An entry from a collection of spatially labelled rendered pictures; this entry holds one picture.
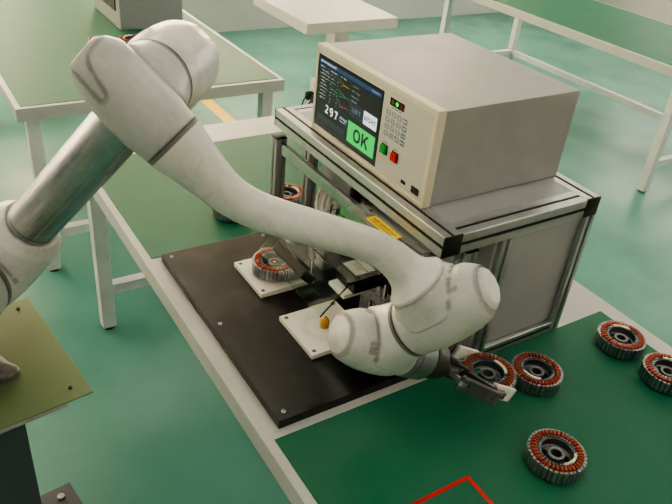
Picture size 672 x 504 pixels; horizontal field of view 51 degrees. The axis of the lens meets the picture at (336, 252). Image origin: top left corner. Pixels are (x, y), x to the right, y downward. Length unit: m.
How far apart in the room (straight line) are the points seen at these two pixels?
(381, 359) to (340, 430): 0.30
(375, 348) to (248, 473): 1.23
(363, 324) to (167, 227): 0.98
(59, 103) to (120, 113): 1.79
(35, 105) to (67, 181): 1.48
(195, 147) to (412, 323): 0.42
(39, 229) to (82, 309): 1.51
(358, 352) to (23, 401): 0.69
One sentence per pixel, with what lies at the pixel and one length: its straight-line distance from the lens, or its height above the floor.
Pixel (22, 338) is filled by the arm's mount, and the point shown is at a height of 0.75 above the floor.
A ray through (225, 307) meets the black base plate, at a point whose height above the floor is 0.77.
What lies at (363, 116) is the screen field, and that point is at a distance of 1.52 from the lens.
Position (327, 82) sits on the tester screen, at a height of 1.24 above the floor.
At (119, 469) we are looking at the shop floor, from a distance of 2.34.
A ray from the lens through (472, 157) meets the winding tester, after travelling 1.43.
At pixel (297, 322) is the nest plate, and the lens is 1.59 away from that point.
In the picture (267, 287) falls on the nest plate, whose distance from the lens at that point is 1.69.
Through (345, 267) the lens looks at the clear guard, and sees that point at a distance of 1.28.
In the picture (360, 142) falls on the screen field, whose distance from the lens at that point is 1.54.
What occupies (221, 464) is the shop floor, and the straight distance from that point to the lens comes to 2.32.
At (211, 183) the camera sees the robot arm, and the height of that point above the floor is 1.28.
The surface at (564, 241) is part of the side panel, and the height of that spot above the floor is 1.01.
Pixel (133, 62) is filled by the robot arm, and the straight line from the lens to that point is 1.07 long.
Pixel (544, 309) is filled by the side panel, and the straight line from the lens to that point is 1.73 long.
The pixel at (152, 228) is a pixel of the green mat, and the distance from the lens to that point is 1.98.
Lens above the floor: 1.77
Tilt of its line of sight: 33 degrees down
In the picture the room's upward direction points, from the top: 6 degrees clockwise
